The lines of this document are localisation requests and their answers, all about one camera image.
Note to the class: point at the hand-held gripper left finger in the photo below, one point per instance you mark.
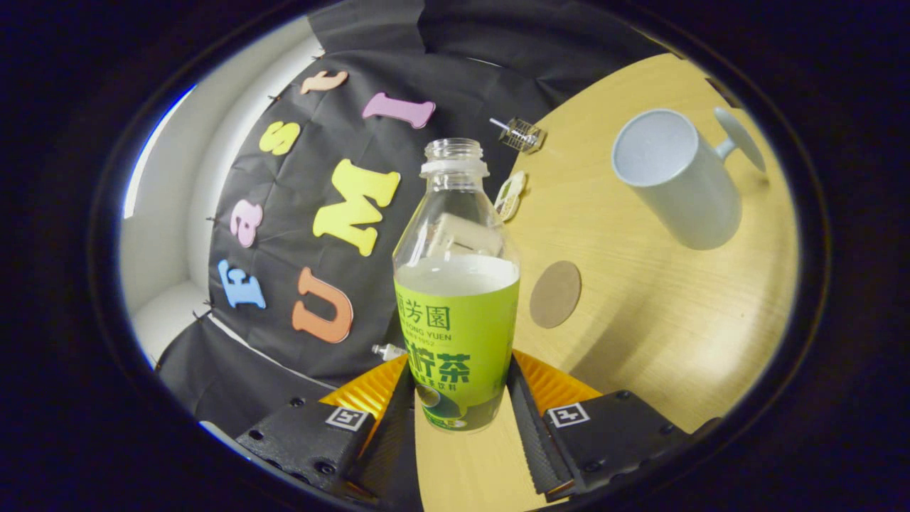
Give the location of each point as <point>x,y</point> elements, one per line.
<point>394,441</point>

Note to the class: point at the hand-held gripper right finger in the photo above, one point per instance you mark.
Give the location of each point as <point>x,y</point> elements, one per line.
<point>530,434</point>

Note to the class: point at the green label juice bottle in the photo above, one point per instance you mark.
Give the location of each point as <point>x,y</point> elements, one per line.
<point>455,327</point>

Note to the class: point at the round brown coaster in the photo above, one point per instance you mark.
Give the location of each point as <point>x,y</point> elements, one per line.
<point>555,294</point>

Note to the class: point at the pale grey cup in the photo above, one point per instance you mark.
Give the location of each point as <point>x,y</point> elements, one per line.
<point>682,192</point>

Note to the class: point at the small white green bottle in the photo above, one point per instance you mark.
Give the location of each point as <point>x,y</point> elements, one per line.
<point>387,351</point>

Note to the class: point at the wooden table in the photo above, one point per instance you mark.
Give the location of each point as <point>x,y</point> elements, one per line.
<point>675,320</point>

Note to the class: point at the white divided snack tray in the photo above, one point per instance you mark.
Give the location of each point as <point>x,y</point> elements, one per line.
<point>510,196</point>

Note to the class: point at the white straw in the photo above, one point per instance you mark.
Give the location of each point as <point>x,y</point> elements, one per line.
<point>499,124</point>

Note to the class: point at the black backdrop cloth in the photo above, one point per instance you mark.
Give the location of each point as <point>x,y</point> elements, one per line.
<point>441,57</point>

